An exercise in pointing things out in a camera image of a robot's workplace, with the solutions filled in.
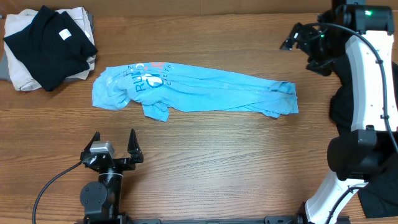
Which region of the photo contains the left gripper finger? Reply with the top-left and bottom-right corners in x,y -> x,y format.
84,132 -> 100,152
127,129 -> 142,156

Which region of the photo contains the light blue printed t-shirt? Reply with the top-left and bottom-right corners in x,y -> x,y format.
92,62 -> 299,122

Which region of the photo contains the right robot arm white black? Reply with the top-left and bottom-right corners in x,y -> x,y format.
266,1 -> 397,223

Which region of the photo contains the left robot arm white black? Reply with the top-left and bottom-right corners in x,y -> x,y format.
80,129 -> 144,224

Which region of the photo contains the beige folded garment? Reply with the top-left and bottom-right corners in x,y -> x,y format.
4,7 -> 94,91

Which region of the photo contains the black folded shirt on stack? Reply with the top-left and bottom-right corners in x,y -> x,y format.
3,6 -> 98,91

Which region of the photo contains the grey folded garment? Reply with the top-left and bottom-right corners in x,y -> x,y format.
0,53 -> 11,82

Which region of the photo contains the black garment pile right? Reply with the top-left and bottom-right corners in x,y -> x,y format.
330,55 -> 397,218

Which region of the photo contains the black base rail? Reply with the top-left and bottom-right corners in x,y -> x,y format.
76,215 -> 308,224

